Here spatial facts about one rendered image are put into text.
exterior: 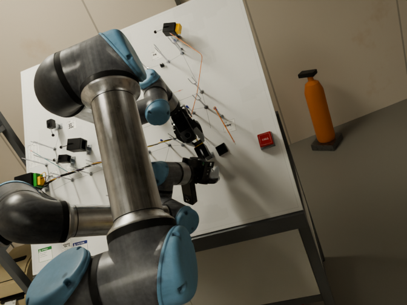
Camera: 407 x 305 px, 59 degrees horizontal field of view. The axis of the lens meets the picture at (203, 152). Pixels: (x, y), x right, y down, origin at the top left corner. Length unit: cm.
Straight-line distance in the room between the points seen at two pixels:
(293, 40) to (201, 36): 178
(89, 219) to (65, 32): 252
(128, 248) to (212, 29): 124
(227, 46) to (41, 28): 203
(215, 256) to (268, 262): 21
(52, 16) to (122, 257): 284
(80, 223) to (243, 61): 96
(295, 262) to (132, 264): 106
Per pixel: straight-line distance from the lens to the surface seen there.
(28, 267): 199
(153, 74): 118
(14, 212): 88
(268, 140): 136
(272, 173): 137
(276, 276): 160
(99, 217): 90
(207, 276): 161
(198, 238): 141
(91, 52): 74
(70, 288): 60
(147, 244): 56
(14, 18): 338
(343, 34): 351
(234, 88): 150
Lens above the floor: 169
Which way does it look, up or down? 24 degrees down
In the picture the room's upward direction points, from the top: 24 degrees counter-clockwise
